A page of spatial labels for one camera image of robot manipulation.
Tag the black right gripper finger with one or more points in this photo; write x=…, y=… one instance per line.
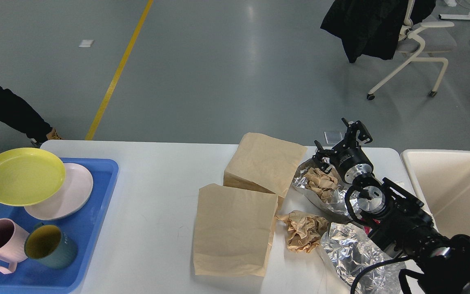
x=323, y=158
x=356, y=134

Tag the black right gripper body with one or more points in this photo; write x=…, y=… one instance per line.
x=351, y=163

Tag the yellow plate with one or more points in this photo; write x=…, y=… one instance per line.
x=29, y=175

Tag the pink ribbed mug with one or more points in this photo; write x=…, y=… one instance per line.
x=12, y=241

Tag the green grey mug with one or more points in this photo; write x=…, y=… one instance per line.
x=50, y=246

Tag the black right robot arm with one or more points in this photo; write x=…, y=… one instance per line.
x=396, y=218

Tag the crumpled paper in foil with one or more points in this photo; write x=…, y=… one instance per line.
x=321, y=183

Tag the upper aluminium foil sheet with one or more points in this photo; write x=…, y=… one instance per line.
x=337, y=207

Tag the aluminium foil sheet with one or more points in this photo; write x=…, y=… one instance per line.
x=337, y=207
x=350, y=251

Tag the rear brown paper bag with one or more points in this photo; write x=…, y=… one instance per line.
x=262, y=163

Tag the brown paper bag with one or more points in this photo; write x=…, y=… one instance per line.
x=262, y=163
x=234, y=231

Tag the crumpled brown paper ball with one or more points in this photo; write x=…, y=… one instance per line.
x=304, y=230

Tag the person in black clothes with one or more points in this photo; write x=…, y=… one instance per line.
x=19, y=115

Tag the lower aluminium foil sheet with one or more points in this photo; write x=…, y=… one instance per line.
x=350, y=251

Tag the pink plate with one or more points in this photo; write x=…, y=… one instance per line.
x=71, y=197

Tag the blue plastic tray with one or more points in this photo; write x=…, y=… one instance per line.
x=83, y=227

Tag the white plastic bin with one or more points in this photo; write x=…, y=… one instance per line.
x=442, y=178

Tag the black jacket on chair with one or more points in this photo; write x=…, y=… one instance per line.
x=366, y=27

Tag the front brown paper bag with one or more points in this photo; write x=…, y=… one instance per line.
x=234, y=231

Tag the white office chair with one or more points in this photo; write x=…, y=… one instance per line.
x=419, y=44

